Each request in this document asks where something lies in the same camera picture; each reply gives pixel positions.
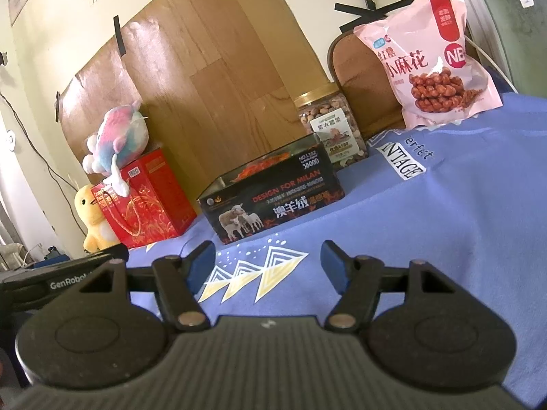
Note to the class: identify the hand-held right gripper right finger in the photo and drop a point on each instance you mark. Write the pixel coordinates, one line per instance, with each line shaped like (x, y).
(335, 267)

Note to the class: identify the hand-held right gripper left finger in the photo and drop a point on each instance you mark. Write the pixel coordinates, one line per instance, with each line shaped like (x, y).
(200, 267)

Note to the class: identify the orange snack packet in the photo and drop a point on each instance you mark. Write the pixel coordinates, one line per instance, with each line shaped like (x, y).
(265, 164)

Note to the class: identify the red gift bag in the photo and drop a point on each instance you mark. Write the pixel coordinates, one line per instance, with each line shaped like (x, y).
(149, 205)

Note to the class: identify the yellow plush duck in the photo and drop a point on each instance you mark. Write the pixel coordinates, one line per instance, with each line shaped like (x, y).
(92, 213)

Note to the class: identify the blue printed blanket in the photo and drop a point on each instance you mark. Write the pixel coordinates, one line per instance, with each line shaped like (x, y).
(448, 222)

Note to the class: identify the nut jar with gold lid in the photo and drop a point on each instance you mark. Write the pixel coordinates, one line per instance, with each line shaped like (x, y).
(333, 128)

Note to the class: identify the pink and blue plush toy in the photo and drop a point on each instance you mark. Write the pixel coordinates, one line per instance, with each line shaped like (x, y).
(119, 136)

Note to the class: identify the black tape strip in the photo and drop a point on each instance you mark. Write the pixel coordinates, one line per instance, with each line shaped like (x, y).
(59, 106)
(119, 36)

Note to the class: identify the brown rounded chair back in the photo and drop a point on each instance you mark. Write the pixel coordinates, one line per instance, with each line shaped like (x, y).
(363, 85)

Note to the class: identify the large wooden board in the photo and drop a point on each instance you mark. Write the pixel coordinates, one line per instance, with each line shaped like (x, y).
(205, 64)

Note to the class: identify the pink snack bag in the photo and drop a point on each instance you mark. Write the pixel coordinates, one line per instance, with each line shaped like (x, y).
(427, 59)

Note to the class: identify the black tape cross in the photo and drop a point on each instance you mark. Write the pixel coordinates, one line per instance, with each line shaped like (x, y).
(363, 13)

